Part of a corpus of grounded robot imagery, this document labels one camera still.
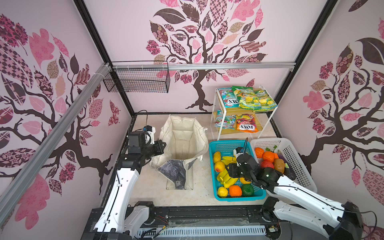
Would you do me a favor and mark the yellow lemon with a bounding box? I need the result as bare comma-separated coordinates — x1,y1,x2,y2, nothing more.
217,187,229,198

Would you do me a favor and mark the orange toy pumpkin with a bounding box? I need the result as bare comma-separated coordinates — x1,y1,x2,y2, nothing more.
254,148,279,163

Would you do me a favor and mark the brown toy potato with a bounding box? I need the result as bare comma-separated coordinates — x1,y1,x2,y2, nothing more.
273,159,286,174

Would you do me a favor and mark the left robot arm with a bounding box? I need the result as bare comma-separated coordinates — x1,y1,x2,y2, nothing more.
82,126,167,240

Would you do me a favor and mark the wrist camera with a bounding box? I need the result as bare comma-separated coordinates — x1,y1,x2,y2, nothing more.
143,125,156,145
233,147,244,159

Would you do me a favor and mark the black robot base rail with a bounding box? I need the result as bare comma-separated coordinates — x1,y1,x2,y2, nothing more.
80,205,331,240

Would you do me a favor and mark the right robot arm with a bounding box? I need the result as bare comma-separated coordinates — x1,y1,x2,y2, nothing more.
226,153,364,240

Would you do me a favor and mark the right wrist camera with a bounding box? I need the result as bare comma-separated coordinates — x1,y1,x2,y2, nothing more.
233,147,244,159

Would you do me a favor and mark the black wire wall basket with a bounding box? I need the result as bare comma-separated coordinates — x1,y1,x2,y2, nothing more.
104,60,171,93

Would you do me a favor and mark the orange Fox's candy bag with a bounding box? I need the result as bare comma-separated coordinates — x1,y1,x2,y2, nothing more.
236,114,259,133

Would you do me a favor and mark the yellow red peach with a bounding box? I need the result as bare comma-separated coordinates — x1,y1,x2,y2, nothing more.
214,161,226,173

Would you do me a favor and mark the yellow green candy bag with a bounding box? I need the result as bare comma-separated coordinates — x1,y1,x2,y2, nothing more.
232,86,278,113

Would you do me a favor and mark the orange fruit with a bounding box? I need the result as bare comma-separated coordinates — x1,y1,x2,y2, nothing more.
229,185,243,198

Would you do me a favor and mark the wrinkled yellow fruit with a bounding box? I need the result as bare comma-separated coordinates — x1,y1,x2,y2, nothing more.
213,152,222,164

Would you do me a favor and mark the beige canvas grocery bag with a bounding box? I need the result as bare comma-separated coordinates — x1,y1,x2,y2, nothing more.
150,115,209,191

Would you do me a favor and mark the green Fox's bag top shelf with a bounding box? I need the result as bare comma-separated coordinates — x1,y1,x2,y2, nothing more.
218,88,239,109

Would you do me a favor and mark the white plastic basket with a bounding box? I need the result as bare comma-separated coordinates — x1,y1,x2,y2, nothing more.
250,138,318,193

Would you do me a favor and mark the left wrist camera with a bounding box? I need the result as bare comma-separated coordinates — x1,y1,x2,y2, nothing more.
143,125,156,145

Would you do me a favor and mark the yellow banana bunch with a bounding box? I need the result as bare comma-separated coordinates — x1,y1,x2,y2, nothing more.
221,156,237,166
217,169,239,189

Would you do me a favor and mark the red toy tomato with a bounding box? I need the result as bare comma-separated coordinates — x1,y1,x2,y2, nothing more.
261,160,274,169

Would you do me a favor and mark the green pepper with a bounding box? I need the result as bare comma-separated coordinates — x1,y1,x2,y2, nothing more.
241,184,255,197

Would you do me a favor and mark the teal plastic basket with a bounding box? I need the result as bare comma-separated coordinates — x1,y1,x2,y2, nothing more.
209,140,267,202

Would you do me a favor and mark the aluminium frame rail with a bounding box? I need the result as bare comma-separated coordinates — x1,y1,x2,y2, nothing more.
1,62,296,224

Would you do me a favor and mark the green Fox's candy bag lower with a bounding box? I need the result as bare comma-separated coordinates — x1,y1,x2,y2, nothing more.
214,110,236,130

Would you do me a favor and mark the green leafy toy vegetable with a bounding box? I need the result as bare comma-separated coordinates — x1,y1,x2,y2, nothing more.
265,145,278,153

